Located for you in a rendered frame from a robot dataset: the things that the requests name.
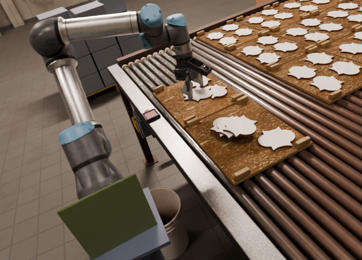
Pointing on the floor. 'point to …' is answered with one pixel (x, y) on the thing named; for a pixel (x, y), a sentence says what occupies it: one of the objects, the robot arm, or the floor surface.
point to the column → (142, 241)
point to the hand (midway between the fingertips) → (197, 94)
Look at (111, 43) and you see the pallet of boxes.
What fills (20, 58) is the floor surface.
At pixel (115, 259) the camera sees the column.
